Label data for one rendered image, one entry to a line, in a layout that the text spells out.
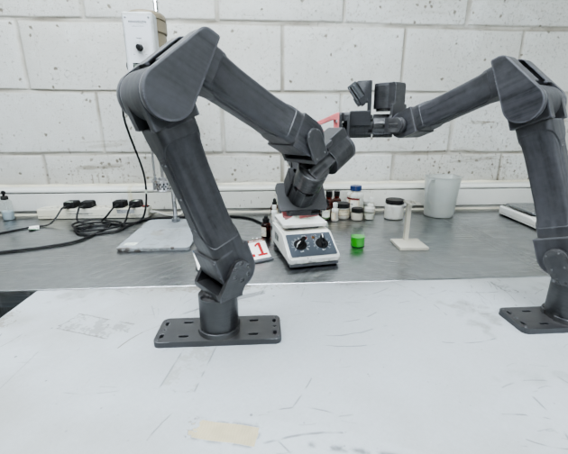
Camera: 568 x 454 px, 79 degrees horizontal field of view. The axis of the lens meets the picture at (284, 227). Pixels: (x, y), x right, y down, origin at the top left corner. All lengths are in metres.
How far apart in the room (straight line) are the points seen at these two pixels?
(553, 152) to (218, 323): 0.61
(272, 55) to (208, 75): 0.92
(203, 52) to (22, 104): 1.21
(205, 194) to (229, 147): 0.90
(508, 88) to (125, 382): 0.75
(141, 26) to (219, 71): 0.58
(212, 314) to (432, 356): 0.34
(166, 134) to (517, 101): 0.56
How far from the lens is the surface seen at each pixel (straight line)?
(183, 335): 0.60
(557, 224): 0.72
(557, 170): 0.72
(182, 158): 0.46
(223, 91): 0.49
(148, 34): 1.04
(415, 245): 1.03
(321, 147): 0.60
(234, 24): 1.41
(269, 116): 0.54
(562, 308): 0.75
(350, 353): 0.56
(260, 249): 0.89
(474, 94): 0.78
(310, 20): 1.42
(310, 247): 0.85
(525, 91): 0.72
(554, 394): 0.60
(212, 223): 0.49
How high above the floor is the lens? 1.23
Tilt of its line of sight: 17 degrees down
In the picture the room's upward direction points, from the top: straight up
